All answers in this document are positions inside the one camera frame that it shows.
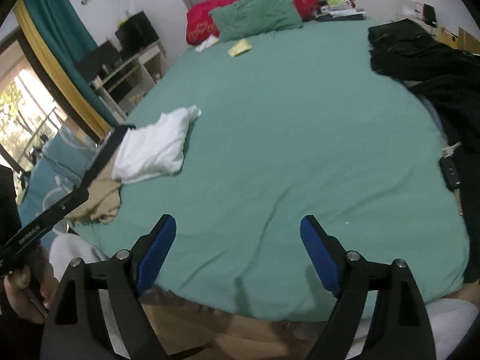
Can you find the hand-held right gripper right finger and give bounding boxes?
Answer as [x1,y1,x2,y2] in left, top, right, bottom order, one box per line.
[300,215,437,360]

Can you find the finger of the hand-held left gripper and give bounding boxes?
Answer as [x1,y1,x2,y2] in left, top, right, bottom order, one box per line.
[80,125,131,196]

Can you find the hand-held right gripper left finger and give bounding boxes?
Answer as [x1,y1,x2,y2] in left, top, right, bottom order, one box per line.
[39,214,177,360]

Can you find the white garment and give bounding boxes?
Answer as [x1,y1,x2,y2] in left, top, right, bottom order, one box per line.
[112,105,202,185]

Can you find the person's left forearm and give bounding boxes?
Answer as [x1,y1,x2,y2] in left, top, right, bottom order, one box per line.
[0,300,46,360]

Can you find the pile of black clothes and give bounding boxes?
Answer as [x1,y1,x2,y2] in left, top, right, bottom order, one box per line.
[367,20,480,286]

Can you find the person's left hand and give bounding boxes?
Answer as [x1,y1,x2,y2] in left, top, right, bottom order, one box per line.
[4,247,57,324]

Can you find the beige cloth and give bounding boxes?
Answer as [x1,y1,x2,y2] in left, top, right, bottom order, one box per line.
[67,165,124,227]

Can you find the blue patterned rug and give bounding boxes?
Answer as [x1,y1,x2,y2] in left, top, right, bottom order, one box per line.
[17,125,113,233]

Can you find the black speaker box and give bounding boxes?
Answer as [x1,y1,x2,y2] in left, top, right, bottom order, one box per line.
[75,40,122,81]

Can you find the glass sliding door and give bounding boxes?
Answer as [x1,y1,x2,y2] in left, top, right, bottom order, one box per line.
[0,26,76,173]

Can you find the cream shelf unit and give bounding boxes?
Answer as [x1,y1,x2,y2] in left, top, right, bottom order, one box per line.
[90,39,167,121]

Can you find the black screen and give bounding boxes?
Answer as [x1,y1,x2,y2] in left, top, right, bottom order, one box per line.
[114,11,160,55]

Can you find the teal curtain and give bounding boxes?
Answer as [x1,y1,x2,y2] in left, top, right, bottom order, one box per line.
[22,0,121,128]

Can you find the person's grey pants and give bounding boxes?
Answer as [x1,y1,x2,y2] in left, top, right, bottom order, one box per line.
[49,232,480,360]

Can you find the black car key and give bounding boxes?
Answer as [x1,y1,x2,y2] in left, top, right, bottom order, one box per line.
[439,142,463,192]

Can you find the red patterned pillow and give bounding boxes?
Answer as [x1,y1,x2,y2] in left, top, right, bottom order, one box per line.
[185,0,325,46]

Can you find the green pillow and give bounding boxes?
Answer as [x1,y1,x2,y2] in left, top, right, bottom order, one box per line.
[208,0,304,42]

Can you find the pile of books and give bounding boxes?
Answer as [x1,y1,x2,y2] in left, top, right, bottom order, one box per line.
[313,0,366,21]

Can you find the cardboard box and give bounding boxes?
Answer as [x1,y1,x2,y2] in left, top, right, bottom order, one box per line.
[435,26,460,49]
[457,26,480,55]

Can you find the white box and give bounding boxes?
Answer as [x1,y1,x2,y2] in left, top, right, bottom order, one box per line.
[399,0,426,19]

